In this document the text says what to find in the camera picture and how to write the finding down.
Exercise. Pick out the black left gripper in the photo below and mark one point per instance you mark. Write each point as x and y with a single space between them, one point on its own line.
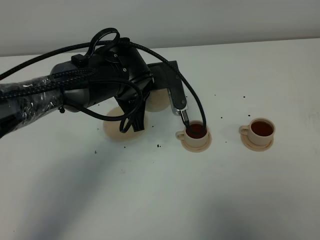
134 114

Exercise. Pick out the beige ceramic teapot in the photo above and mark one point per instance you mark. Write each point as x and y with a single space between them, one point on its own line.
157 101

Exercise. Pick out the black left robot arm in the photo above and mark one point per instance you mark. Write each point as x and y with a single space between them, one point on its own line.
110 83

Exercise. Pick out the beige teapot saucer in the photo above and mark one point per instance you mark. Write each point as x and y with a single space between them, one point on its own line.
112 131

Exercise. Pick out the beige left teacup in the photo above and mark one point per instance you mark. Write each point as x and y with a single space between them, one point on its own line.
195 135

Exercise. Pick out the beige teacup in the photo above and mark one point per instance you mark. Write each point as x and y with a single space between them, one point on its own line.
260 131
195 135

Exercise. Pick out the beige left cup saucer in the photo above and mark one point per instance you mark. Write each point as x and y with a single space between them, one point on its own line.
198 149

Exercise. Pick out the beige cup saucer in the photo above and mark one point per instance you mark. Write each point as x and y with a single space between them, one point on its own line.
254 147
198 149

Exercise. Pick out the beige right cup saucer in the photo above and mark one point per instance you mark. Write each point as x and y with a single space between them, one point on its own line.
254 147

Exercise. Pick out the beige right teacup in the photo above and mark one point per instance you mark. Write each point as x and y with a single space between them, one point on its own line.
260 131

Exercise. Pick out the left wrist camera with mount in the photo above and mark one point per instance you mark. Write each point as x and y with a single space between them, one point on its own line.
165 78

